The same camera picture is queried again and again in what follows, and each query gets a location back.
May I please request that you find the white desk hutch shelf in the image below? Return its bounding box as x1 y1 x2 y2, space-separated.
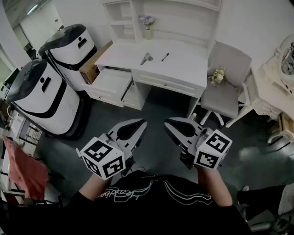
102 0 223 48

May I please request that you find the person's right forearm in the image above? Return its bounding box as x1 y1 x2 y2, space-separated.
197 165 233 207

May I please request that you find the person's left forearm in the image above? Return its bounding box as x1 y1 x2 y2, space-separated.
79 171 111 203

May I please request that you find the white desk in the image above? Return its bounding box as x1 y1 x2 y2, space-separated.
93 38 216 119

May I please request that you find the red cloth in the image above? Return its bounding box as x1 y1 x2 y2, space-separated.
2 136 49 201

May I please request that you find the white and black robot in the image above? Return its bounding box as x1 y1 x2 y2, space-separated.
6 58 90 141
37 23 97 91

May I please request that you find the wide white desk drawer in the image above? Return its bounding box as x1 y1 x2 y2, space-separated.
134 70 205 97

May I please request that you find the small yellow-white flower bouquet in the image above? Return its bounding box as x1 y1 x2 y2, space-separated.
208 67 227 87

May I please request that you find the brown cardboard box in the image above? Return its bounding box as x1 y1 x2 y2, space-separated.
79 40 113 84

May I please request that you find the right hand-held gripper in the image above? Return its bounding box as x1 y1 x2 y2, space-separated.
163 117 233 171

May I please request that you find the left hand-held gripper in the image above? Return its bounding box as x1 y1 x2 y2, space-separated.
75 118 148 181

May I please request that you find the grey upholstered chair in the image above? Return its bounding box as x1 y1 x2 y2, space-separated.
199 40 253 128

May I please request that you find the oval cream-framed mirror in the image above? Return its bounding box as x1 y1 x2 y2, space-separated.
277 34 294 84

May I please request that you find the cream dressing table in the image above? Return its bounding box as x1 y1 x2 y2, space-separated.
226 34 294 147

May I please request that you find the silver metal clip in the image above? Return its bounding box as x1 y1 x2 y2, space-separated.
140 52 154 66

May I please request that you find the vase with purple flowers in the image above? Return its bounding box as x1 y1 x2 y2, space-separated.
138 14 157 40

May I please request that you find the person's black printed t-shirt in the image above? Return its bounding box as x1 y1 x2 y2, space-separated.
0 170 253 235

